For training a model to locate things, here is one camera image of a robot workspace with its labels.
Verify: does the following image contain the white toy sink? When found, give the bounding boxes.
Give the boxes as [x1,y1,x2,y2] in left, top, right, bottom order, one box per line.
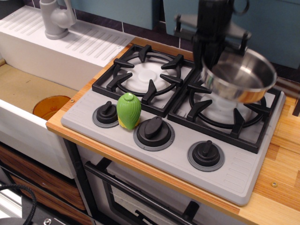
[0,6,133,179]

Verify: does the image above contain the black left stove knob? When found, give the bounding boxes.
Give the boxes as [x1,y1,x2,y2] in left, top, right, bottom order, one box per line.
[92,101,119,128]

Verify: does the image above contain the black burner grate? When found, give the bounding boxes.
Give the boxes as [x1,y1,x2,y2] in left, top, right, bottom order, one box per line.
[92,45,194,117]
[168,71,285,154]

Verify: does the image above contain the grey toy faucet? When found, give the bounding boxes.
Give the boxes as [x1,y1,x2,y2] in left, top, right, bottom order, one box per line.
[39,0,76,40]

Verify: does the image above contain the black braided cable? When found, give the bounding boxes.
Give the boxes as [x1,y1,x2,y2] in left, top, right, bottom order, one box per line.
[0,184,38,225]

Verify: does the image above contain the black stove knob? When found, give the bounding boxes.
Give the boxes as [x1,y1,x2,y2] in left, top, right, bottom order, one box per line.
[92,101,119,128]
[187,140,225,172]
[133,116,175,151]

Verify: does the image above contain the black left burner grate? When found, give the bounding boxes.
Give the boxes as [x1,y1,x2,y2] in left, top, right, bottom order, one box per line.
[92,45,194,117]

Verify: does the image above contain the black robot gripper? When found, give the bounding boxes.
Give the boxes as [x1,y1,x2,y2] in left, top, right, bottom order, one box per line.
[174,0,251,70]

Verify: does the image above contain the black right stove knob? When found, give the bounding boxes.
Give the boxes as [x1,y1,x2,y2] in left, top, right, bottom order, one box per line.
[187,140,225,172]

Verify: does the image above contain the toy oven door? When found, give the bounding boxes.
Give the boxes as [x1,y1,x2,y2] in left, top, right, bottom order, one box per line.
[78,147,242,225]

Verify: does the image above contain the stainless steel pan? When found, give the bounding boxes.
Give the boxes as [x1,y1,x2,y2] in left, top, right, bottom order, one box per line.
[201,49,277,104]

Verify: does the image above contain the black middle stove knob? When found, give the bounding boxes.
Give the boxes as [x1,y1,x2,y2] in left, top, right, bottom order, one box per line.
[133,116,175,151]

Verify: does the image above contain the wooden drawer fronts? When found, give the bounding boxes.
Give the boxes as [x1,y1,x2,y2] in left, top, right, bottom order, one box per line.
[0,143,92,225]

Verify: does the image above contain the orange plastic drain disc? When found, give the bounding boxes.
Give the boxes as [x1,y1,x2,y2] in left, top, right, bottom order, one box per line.
[32,95,70,120]

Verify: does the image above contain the green toy corncob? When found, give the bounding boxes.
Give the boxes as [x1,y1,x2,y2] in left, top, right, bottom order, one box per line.
[116,92,141,130]

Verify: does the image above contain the black right burner grate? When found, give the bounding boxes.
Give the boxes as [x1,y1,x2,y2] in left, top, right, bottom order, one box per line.
[168,71,285,154]

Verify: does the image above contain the grey toy stove top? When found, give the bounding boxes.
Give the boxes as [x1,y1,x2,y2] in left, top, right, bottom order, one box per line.
[60,44,286,207]

